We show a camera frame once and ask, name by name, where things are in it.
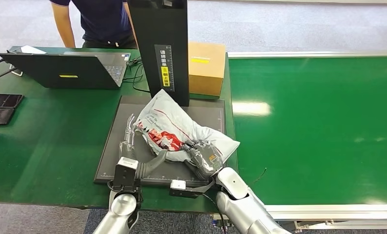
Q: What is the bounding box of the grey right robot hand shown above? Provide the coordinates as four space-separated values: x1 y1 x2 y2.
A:
181 139 225 181

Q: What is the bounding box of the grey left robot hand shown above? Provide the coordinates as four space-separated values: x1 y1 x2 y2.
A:
118 114 169 174

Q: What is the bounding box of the white red-printed plastic mailer package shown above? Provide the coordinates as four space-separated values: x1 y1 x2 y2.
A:
134 89 241 164

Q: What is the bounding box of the brown cardboard box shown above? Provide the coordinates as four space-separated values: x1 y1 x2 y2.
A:
187 42 227 98

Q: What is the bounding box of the black scanner machine column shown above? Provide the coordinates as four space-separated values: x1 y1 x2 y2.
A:
127 0 190 108

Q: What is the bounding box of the green conveyor belt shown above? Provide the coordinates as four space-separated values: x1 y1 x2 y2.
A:
228 56 387 206

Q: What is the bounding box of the yellow column label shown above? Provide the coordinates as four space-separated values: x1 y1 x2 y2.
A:
160 66 171 88

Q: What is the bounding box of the black laptop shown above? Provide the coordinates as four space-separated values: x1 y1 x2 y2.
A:
0 51 132 90

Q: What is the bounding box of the person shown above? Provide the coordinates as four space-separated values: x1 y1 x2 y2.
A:
50 0 139 50

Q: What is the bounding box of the grey scanner base plate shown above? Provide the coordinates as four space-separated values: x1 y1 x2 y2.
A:
94 95 230 189

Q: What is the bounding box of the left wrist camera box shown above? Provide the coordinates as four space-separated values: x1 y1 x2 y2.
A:
112 156 142 193

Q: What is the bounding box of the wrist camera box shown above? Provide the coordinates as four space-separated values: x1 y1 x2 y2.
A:
169 179 217 199
112 156 142 193

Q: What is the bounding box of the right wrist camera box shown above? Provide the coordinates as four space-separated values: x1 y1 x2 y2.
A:
169 179 217 199

